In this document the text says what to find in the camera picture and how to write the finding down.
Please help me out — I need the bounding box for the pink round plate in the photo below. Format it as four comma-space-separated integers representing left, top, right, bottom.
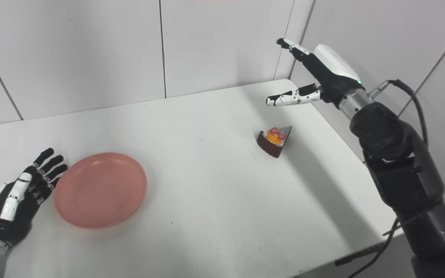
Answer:
53, 152, 148, 230

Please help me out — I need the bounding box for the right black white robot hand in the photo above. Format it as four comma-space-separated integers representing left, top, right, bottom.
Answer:
266, 37, 364, 109

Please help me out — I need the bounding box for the chocolate cake slice with fruit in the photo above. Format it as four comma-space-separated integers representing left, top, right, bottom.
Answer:
256, 126, 292, 158

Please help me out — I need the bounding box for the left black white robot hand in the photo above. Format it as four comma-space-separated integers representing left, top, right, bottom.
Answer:
0, 147, 68, 247

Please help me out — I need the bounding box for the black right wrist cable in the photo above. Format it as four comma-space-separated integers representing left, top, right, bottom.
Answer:
347, 79, 429, 278

